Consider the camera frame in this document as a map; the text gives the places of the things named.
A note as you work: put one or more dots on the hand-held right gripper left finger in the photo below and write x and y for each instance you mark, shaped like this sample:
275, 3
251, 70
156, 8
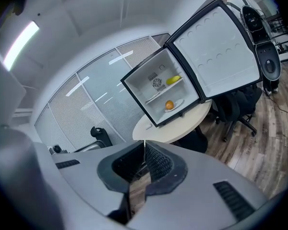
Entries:
86, 176

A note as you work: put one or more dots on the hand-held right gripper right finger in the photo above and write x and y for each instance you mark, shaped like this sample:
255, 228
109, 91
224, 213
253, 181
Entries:
194, 200

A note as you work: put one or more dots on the large white plate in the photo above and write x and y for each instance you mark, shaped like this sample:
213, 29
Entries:
178, 103

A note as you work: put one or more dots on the orange fruit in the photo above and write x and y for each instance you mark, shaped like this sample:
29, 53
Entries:
169, 105

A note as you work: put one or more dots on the white mini fridge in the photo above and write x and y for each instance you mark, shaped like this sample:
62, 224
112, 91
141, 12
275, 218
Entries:
218, 56

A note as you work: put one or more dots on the black office chair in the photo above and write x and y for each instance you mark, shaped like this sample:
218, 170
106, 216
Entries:
237, 106
100, 135

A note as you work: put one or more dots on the round beige table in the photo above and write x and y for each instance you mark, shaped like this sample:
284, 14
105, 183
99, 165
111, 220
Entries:
182, 126

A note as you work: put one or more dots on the small white box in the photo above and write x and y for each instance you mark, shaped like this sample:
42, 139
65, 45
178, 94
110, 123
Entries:
148, 126

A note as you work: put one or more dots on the small white plate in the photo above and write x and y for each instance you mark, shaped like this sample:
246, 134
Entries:
153, 97

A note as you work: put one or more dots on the ceiling light panel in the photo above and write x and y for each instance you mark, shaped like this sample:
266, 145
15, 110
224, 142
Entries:
20, 44

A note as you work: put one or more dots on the black metal shelving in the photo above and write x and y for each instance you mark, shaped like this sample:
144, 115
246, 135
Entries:
286, 37

